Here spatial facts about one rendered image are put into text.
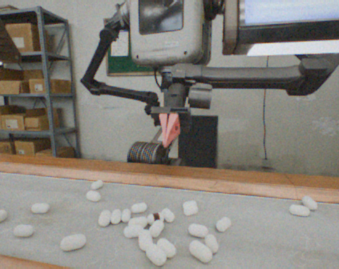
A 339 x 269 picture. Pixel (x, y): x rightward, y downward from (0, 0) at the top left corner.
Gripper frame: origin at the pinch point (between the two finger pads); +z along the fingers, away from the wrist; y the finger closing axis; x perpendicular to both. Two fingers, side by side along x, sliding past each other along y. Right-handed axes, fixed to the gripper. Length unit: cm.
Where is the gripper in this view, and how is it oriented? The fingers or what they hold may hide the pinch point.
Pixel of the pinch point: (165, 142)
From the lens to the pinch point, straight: 49.9
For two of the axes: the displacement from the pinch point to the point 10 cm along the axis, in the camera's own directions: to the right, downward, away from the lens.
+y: 9.8, 0.5, -2.1
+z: -1.8, 7.6, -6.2
